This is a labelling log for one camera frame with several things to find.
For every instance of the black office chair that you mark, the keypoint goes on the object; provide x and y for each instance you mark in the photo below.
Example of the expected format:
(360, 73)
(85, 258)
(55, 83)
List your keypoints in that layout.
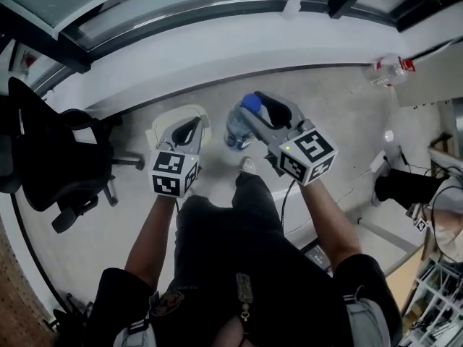
(54, 157)

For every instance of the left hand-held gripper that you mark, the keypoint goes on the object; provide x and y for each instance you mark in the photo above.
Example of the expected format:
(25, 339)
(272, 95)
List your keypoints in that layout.
(170, 174)

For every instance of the framed picture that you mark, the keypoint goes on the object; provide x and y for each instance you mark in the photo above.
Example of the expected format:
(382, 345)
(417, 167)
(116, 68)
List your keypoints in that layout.
(24, 58)

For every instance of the clear plastic trash bottle blue cap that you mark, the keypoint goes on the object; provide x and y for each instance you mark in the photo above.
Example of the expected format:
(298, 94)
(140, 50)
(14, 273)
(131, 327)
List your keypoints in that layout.
(238, 127)

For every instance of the white power strip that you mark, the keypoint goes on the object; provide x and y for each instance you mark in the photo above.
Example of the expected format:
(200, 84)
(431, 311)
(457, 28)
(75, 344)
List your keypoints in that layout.
(378, 162)

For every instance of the person's left forearm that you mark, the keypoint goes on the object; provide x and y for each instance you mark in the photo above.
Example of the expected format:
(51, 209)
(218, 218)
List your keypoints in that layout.
(155, 237)

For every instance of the person's light shoe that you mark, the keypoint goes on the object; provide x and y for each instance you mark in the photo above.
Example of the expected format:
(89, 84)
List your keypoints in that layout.
(248, 165)

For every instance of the white spray bottle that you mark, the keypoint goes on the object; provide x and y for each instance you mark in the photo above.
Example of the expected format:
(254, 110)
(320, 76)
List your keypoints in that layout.
(292, 4)

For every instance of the person's black shirt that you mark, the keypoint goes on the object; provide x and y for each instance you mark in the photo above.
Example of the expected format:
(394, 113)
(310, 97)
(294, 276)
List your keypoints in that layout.
(235, 302)

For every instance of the person's right forearm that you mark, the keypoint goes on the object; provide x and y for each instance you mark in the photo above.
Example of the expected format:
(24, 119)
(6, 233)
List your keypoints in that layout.
(327, 226)

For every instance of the person's black trousers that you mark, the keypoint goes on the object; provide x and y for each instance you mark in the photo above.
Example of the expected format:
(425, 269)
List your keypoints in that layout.
(249, 208)

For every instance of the large clear bottle red cap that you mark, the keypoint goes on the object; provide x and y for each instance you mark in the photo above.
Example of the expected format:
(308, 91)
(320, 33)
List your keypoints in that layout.
(385, 72)

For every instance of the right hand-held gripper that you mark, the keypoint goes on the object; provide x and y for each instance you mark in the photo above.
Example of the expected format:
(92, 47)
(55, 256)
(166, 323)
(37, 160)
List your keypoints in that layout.
(307, 157)

